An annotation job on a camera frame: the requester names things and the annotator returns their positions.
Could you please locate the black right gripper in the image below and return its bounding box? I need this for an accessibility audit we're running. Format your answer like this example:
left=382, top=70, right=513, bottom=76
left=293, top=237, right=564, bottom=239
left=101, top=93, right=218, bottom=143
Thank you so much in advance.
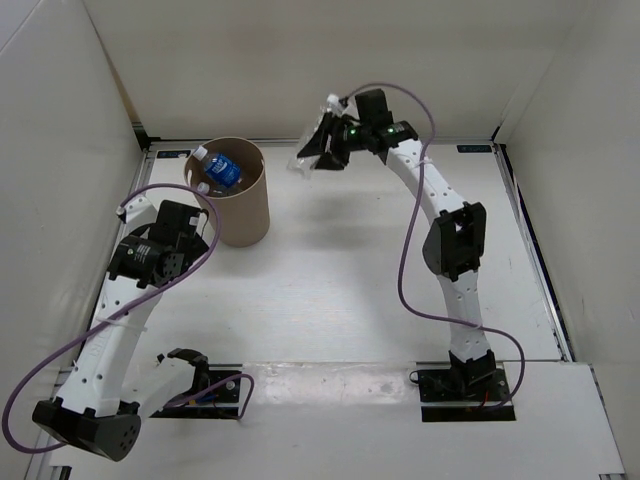
left=297, top=113, right=371, bottom=173

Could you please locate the blue Pocari Sweat bottle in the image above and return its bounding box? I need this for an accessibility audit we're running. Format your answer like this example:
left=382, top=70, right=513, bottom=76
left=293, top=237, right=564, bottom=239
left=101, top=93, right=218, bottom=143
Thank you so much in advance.
left=193, top=146, right=243, bottom=190

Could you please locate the clear unlabelled plastic bottle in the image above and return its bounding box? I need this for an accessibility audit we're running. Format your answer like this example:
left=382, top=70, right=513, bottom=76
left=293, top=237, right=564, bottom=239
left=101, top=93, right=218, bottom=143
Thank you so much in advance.
left=287, top=94, right=346, bottom=179

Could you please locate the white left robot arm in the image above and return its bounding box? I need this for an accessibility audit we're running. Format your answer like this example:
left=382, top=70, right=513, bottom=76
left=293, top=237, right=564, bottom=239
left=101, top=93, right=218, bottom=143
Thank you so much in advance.
left=32, top=197, right=211, bottom=461

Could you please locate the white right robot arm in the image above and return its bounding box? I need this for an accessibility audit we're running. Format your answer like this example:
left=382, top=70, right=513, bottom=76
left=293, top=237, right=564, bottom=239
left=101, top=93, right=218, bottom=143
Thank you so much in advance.
left=292, top=89, right=496, bottom=400

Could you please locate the brown cylindrical paper bin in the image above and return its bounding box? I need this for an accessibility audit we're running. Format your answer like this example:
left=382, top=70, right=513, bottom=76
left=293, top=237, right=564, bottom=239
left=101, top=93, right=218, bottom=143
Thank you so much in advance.
left=184, top=137, right=270, bottom=248

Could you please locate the left blue corner sticker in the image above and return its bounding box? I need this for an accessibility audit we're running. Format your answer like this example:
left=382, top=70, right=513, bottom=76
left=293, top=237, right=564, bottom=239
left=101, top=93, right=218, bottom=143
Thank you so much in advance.
left=156, top=150, right=191, bottom=159

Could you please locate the blue corner sticker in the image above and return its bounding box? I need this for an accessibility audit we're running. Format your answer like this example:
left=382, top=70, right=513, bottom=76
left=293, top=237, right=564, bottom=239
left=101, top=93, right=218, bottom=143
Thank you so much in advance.
left=156, top=150, right=191, bottom=159
left=456, top=144, right=493, bottom=154

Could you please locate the right blue corner sticker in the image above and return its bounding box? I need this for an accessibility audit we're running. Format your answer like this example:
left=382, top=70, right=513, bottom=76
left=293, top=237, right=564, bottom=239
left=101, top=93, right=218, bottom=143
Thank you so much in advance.
left=456, top=144, right=493, bottom=154

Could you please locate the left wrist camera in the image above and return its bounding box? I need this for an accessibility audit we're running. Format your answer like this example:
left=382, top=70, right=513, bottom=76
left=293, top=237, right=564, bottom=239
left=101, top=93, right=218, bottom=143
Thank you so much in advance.
left=116, top=195, right=157, bottom=229

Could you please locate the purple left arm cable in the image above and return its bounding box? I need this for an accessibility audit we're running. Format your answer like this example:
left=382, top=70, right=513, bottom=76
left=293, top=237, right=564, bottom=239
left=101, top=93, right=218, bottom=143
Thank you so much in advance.
left=2, top=184, right=256, bottom=454

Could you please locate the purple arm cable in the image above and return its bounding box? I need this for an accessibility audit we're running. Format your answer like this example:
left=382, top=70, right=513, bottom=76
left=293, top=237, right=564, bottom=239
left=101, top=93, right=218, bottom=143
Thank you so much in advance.
left=2, top=184, right=256, bottom=454
left=344, top=82, right=526, bottom=412

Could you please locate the rear aluminium table rail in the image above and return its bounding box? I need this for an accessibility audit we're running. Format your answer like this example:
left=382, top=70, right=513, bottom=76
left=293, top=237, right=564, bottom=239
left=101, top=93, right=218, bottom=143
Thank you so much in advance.
left=147, top=137, right=499, bottom=147

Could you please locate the aluminium table rail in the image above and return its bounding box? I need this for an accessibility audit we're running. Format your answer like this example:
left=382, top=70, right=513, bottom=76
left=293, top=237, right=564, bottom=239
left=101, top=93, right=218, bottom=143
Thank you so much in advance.
left=54, top=149, right=154, bottom=401
left=492, top=142, right=575, bottom=362
left=147, top=137, right=499, bottom=147

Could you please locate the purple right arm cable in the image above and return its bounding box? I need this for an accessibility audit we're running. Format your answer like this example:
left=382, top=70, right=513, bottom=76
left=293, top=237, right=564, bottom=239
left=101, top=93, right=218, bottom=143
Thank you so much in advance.
left=344, top=82, right=526, bottom=412

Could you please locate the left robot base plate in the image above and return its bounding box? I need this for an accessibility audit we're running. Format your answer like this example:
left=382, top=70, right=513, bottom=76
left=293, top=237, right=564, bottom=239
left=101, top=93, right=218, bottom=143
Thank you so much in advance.
left=151, top=367, right=255, bottom=420

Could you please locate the left aluminium table rail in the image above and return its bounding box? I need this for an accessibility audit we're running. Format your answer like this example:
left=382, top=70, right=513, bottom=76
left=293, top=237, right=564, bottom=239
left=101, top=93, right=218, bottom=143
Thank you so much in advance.
left=54, top=149, right=154, bottom=401

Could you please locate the right aluminium table rail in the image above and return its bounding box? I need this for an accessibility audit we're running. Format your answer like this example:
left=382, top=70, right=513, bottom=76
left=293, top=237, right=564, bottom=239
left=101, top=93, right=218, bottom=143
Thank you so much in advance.
left=492, top=142, right=575, bottom=362

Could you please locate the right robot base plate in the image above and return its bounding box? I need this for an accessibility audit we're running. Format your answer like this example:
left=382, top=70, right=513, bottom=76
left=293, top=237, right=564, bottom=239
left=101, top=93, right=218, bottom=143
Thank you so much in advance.
left=408, top=366, right=516, bottom=423

